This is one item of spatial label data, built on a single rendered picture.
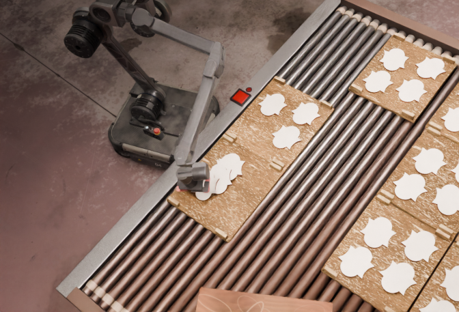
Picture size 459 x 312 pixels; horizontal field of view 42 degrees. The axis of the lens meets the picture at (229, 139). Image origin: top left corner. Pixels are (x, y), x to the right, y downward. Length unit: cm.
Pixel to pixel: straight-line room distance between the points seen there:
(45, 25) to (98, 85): 83
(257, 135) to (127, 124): 127
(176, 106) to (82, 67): 104
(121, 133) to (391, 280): 202
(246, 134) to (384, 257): 83
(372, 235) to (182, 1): 285
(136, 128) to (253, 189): 136
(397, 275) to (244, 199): 70
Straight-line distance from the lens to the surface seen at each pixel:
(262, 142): 271
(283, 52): 307
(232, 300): 229
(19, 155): 425
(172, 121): 370
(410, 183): 262
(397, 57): 302
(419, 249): 249
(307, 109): 280
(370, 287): 242
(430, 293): 244
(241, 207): 256
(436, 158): 270
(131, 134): 374
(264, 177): 262
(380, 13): 321
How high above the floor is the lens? 320
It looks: 56 degrees down
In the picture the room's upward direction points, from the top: 12 degrees counter-clockwise
